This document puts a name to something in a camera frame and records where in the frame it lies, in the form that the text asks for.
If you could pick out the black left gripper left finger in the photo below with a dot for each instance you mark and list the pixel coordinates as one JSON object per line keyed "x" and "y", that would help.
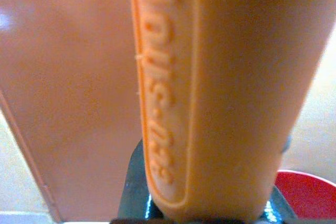
{"x": 134, "y": 187}

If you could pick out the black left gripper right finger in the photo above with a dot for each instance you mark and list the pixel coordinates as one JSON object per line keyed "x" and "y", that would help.
{"x": 278, "y": 208}

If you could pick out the orange plastic dustpan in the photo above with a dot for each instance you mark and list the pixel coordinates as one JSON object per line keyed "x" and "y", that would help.
{"x": 225, "y": 82}

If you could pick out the red round plastic container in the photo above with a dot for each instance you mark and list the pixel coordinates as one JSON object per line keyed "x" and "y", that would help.
{"x": 309, "y": 195}

